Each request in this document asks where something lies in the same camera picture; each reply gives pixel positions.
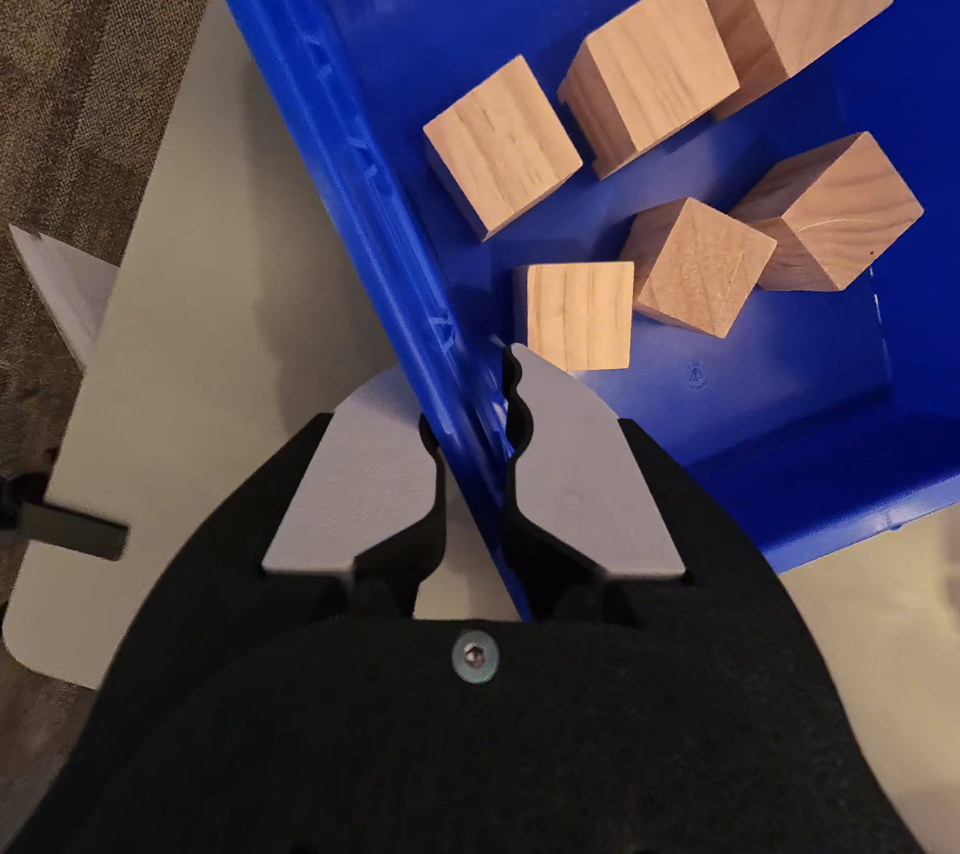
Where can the blue plastic bin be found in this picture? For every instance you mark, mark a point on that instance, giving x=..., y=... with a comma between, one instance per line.
x=750, y=419

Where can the white table leg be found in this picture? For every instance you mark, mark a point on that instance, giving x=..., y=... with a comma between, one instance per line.
x=67, y=291

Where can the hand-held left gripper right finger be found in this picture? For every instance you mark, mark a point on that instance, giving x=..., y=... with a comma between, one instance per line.
x=592, y=494

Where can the grey metal bracket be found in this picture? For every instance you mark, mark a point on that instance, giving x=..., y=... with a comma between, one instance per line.
x=75, y=531

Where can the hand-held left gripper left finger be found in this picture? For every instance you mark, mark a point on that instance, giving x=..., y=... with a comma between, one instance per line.
x=352, y=494

